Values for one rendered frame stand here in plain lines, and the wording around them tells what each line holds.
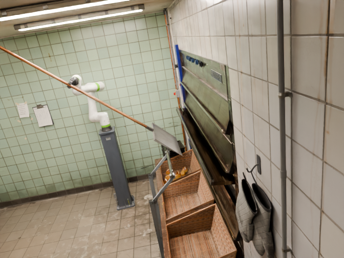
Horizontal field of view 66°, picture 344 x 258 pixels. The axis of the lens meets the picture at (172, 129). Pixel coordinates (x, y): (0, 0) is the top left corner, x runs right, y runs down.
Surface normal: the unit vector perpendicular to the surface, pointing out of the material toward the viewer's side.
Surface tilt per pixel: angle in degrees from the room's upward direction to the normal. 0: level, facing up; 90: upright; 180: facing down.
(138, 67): 90
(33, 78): 90
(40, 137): 90
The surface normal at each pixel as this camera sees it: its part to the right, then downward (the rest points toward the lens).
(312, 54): -0.98, 0.18
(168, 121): 0.11, 0.33
